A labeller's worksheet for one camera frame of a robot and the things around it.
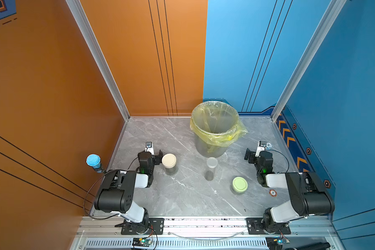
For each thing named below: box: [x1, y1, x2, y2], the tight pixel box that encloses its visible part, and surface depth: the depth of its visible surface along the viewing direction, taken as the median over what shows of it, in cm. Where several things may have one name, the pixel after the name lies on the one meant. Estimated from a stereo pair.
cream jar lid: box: [161, 153, 177, 169], surface depth 85 cm
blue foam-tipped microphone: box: [85, 153, 104, 174], surface depth 64 cm
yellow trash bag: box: [189, 100, 248, 147], surface depth 91 cm
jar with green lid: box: [231, 176, 248, 195], surface depth 82 cm
